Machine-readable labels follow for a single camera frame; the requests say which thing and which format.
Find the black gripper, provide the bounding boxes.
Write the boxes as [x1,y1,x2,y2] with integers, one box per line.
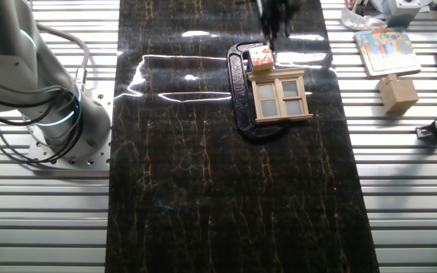
[259,0,299,42]

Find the black base cable bundle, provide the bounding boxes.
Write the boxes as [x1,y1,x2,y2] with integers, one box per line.
[0,89,83,166]

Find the grey control box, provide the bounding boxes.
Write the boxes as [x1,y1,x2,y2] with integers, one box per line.
[369,0,432,27]

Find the orange and white puzzle cube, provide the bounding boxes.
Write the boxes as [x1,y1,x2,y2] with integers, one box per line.
[247,44,275,74]

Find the black C-clamp with steel screw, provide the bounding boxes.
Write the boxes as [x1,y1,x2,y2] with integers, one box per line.
[226,0,291,143]

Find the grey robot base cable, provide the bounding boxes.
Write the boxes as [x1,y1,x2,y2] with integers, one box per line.
[36,23,90,83]

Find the beige wooden block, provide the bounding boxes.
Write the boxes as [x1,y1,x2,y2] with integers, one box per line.
[377,74,420,116]

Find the crumpled white plastic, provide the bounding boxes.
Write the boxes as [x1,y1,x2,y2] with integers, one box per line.
[341,7,388,32]

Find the colourful picture puzzle board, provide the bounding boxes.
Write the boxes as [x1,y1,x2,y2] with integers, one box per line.
[354,27,423,79]

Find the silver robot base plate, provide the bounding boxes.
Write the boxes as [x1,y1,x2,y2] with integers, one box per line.
[27,79,113,171]

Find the wooden four-slot tray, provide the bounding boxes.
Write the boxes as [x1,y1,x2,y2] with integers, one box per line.
[246,67,314,124]

